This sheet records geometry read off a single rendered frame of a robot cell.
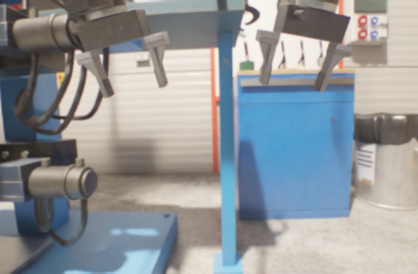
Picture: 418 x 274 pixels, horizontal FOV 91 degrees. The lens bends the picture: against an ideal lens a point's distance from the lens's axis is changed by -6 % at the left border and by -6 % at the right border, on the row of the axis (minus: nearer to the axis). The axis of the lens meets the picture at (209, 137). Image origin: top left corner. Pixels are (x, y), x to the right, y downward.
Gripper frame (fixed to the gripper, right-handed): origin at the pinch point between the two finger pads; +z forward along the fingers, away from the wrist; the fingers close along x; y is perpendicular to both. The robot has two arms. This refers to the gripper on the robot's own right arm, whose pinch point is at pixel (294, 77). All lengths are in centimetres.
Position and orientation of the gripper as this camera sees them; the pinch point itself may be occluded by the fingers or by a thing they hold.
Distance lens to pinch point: 51.5
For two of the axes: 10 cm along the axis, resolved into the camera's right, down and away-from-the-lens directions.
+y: 1.0, 4.9, -8.6
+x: 9.9, 0.7, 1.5
